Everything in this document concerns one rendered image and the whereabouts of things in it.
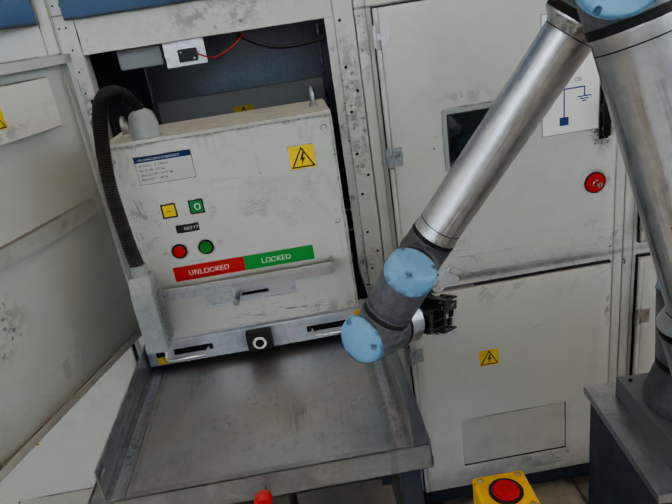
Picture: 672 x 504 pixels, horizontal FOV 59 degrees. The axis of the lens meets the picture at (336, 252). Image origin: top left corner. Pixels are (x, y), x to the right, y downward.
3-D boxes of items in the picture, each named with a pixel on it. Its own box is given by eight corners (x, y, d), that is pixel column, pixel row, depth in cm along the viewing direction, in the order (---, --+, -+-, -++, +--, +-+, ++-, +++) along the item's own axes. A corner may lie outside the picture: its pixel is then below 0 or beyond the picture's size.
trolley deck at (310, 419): (433, 467, 109) (431, 441, 106) (96, 529, 106) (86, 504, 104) (375, 303, 171) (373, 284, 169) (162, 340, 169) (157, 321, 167)
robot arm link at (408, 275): (402, 234, 109) (374, 285, 115) (386, 257, 99) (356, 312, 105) (447, 259, 108) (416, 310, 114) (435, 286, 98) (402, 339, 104)
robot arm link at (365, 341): (386, 338, 102) (362, 378, 107) (424, 321, 112) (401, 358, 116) (349, 303, 106) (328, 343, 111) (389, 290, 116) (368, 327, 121)
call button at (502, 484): (524, 504, 86) (524, 496, 85) (497, 509, 86) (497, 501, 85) (514, 484, 89) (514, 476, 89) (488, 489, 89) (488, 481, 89)
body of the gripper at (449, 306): (458, 328, 126) (429, 343, 117) (423, 321, 132) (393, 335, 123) (459, 293, 125) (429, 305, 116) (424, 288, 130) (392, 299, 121)
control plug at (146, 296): (169, 351, 129) (148, 279, 122) (147, 355, 129) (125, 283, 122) (175, 334, 136) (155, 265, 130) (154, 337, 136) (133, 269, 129)
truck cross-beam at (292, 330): (373, 329, 143) (370, 307, 141) (150, 367, 141) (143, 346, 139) (369, 319, 148) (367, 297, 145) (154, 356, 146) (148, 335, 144)
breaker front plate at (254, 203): (359, 314, 141) (329, 114, 123) (157, 349, 140) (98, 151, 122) (358, 311, 143) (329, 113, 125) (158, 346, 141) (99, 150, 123)
